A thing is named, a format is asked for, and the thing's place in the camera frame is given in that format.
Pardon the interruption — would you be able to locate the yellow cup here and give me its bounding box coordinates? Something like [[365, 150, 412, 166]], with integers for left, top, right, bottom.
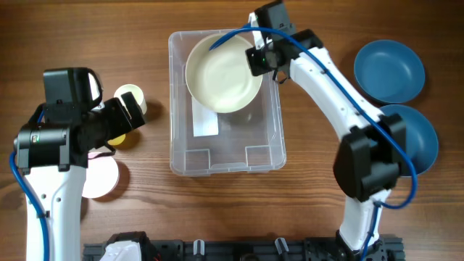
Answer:
[[107, 134, 126, 146]]

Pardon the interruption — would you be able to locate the pink bowl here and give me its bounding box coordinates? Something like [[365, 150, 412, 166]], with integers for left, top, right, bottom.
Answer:
[[82, 152, 120, 199]]

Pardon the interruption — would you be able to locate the blue plate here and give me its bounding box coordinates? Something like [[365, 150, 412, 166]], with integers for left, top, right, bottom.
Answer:
[[354, 40, 426, 104], [380, 104, 439, 175]]

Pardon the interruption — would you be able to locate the cream cup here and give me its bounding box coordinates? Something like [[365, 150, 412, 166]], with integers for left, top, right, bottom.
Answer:
[[114, 84, 147, 115]]

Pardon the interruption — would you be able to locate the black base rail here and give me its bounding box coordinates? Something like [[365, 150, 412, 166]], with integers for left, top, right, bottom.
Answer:
[[82, 235, 406, 261]]

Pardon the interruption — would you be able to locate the white paper label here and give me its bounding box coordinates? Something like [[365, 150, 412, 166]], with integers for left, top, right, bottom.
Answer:
[[191, 98, 219, 137]]

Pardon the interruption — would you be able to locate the clear plastic storage container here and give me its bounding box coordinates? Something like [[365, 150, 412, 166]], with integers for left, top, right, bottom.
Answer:
[[168, 30, 286, 177]]

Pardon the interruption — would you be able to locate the cream plate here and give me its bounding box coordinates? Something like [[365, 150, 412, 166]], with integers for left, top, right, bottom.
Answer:
[[186, 33, 262, 113]]

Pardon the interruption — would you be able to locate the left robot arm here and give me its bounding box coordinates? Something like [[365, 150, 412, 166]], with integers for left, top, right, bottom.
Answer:
[[9, 92, 145, 260]]

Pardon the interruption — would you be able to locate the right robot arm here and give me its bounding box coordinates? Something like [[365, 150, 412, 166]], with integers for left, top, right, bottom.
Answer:
[[246, 28, 414, 257]]

